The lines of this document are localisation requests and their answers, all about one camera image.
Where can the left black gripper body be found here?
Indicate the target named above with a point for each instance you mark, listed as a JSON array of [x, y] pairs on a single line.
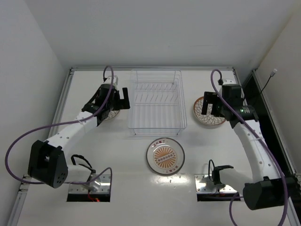
[[118, 101]]

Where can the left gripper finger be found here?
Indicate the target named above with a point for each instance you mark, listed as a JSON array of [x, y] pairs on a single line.
[[124, 103], [102, 115]]

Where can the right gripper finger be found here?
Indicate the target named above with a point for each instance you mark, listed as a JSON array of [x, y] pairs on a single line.
[[209, 98], [217, 110]]

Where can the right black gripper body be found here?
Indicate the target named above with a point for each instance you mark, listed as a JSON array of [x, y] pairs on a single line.
[[213, 103]]

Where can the flower pattern plate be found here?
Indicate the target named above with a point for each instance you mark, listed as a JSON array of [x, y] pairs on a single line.
[[112, 115], [208, 119]]

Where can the glass plate orange sunburst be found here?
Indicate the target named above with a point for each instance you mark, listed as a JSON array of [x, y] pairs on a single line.
[[165, 156]]

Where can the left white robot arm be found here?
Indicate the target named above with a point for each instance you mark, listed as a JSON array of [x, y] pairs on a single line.
[[48, 162]]

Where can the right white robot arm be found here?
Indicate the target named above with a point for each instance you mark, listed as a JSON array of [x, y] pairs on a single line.
[[267, 187]]

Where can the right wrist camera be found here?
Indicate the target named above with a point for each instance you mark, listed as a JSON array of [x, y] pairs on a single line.
[[223, 82]]

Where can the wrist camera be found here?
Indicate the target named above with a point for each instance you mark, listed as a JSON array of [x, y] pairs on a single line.
[[223, 82], [112, 80]]

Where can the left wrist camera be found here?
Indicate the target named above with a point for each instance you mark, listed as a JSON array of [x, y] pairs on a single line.
[[112, 80]]

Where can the white wire dish rack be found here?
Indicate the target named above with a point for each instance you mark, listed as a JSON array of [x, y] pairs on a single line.
[[157, 106]]

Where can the black cable white plug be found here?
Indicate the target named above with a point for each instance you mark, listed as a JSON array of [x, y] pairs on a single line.
[[272, 74]]

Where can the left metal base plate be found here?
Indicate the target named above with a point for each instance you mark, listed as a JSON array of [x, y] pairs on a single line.
[[100, 186]]

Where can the metal base plate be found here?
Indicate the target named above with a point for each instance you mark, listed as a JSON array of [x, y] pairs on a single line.
[[100, 186], [205, 186]]

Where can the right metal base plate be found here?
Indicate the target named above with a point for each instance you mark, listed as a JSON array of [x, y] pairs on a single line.
[[205, 186]]

